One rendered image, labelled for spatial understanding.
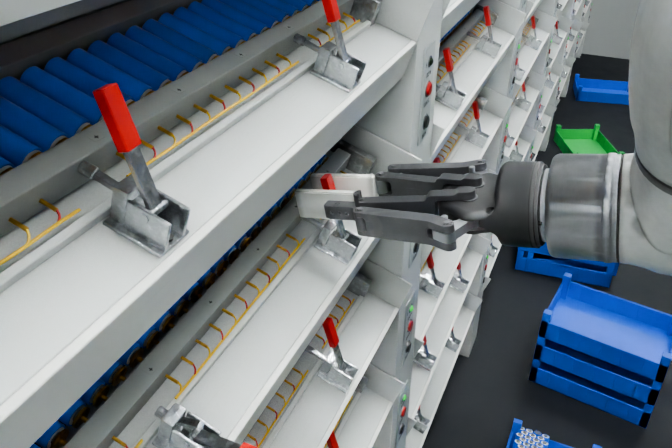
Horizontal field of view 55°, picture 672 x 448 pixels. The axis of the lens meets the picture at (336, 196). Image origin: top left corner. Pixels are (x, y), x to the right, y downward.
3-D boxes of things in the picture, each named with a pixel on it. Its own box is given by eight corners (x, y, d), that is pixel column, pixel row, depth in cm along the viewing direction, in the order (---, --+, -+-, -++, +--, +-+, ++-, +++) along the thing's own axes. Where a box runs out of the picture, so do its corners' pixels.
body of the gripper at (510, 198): (541, 269, 54) (434, 259, 58) (556, 218, 60) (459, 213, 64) (537, 189, 50) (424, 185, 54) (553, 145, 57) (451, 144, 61)
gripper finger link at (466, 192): (479, 223, 59) (478, 231, 57) (361, 225, 62) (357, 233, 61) (476, 184, 57) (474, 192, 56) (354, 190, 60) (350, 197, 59)
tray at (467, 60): (505, 54, 137) (536, -6, 129) (417, 184, 90) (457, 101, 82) (421, 13, 141) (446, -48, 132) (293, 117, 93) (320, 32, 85)
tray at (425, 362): (475, 267, 166) (499, 228, 158) (397, 449, 119) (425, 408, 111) (406, 229, 170) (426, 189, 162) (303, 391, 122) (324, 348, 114)
